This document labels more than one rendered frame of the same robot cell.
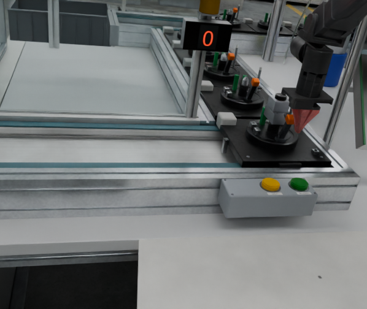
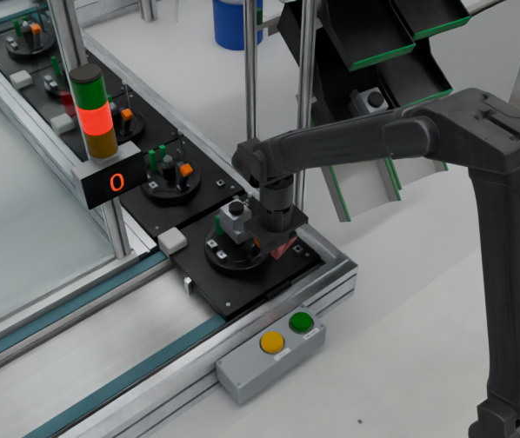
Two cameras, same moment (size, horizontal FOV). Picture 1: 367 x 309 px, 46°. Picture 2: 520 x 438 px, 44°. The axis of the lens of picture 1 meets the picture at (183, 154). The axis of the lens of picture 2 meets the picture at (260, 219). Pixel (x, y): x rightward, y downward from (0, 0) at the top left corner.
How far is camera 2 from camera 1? 0.57 m
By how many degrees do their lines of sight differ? 25
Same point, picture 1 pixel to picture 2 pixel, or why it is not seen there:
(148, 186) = (137, 419)
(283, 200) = (293, 354)
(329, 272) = (366, 408)
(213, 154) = (178, 301)
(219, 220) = (227, 397)
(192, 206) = (191, 401)
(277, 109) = (238, 225)
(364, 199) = (363, 266)
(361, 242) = (383, 341)
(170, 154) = (128, 330)
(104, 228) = not seen: outside the picture
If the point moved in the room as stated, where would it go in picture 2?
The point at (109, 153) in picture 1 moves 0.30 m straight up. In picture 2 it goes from (52, 375) to (5, 274)
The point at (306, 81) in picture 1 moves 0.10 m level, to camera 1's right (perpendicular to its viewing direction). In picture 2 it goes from (273, 219) to (325, 202)
